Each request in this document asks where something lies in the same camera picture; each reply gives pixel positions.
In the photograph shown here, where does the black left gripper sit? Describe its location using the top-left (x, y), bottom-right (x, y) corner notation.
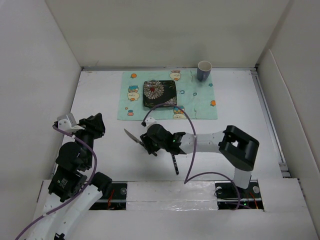
top-left (70, 112), bottom-right (105, 168)

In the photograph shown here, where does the steel knife patterned handle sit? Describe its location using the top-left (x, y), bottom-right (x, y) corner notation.
top-left (124, 129), bottom-right (147, 151)

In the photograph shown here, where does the steel fork patterned handle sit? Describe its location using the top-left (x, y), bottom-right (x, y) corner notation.
top-left (171, 154), bottom-right (179, 175)

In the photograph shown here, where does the black floral square plate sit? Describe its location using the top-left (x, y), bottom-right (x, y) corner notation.
top-left (143, 79), bottom-right (178, 109)

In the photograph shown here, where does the green cartoon print cloth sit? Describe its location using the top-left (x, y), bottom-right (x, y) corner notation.
top-left (117, 69), bottom-right (218, 121)

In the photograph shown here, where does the purple ceramic mug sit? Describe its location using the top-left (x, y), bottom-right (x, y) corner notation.
top-left (196, 60), bottom-right (212, 82)

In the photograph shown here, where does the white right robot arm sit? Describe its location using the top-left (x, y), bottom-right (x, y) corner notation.
top-left (140, 124), bottom-right (260, 197)

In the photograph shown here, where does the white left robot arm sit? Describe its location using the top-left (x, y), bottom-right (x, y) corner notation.
top-left (17, 113), bottom-right (113, 240)

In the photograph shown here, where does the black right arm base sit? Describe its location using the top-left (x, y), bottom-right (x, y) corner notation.
top-left (214, 181), bottom-right (264, 210)

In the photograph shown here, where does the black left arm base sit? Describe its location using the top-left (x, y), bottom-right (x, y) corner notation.
top-left (90, 181), bottom-right (128, 211)

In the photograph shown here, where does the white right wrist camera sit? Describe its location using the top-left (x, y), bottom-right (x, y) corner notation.
top-left (141, 116), bottom-right (158, 128)

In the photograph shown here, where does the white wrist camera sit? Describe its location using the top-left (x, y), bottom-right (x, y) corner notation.
top-left (141, 116), bottom-right (158, 128)
top-left (54, 112), bottom-right (85, 134)

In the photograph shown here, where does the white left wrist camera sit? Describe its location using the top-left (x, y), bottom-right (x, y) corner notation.
top-left (54, 112), bottom-right (85, 134)

